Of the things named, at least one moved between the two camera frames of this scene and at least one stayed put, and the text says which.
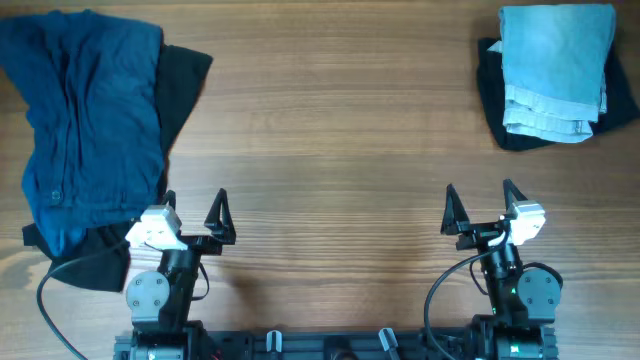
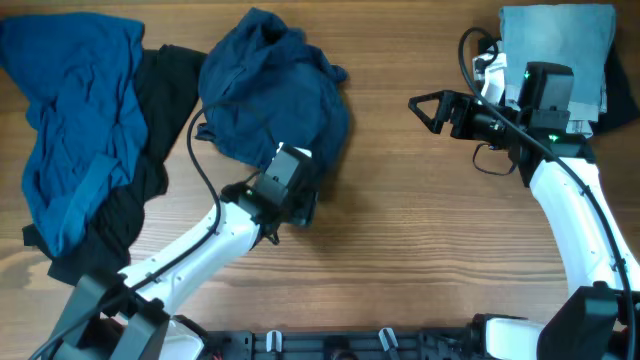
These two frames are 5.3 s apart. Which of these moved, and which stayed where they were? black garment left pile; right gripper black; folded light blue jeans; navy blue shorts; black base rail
Moved: navy blue shorts; right gripper black
Stayed: black garment left pile; folded light blue jeans; black base rail
